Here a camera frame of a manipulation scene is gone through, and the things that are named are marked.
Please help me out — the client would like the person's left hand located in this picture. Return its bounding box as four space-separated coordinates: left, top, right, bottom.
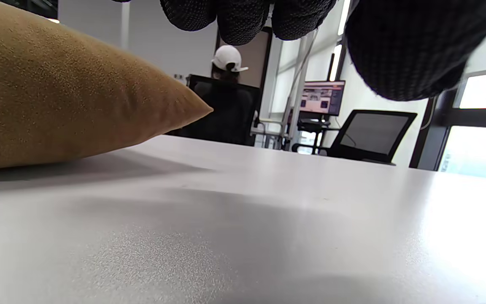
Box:
112 0 486 102

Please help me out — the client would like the brown pillow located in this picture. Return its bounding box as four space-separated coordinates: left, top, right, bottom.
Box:
0 0 214 172

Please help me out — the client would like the black mesh chair chrome base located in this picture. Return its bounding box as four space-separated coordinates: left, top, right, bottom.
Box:
292 109 419 166

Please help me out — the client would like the computer monitor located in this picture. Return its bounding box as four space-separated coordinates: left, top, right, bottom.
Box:
300 80 346 117

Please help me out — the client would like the white cap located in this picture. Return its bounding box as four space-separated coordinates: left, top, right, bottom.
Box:
211 45 249 73

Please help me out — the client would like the black office chair black base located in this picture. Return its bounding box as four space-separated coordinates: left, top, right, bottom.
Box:
180 74 261 147

